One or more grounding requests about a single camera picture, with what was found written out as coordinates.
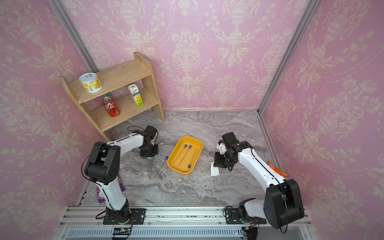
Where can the orange snack bag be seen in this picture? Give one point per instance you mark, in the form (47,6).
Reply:
(277,170)

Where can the yellow white tin can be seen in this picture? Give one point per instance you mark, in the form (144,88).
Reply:
(91,82)

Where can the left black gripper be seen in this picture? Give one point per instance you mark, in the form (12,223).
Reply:
(143,153)

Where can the aluminium front rail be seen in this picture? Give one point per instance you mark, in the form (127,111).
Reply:
(174,223)

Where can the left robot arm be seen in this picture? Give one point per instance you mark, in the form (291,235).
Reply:
(102,166)

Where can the purple tissue pack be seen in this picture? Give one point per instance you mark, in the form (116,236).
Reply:
(100,196)

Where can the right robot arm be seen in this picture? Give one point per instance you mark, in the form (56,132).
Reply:
(283,201)

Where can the red cola can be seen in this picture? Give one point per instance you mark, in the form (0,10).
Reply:
(110,106)

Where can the white wiping cloth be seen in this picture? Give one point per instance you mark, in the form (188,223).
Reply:
(214,170)

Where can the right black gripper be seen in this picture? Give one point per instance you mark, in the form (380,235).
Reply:
(218,162)

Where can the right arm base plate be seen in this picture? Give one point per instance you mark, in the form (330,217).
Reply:
(239,216)

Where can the green white juice carton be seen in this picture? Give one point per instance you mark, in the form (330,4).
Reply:
(136,95)

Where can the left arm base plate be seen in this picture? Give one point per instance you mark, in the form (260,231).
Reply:
(135,217)

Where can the yellow plastic basin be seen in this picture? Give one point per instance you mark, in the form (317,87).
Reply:
(178,151)

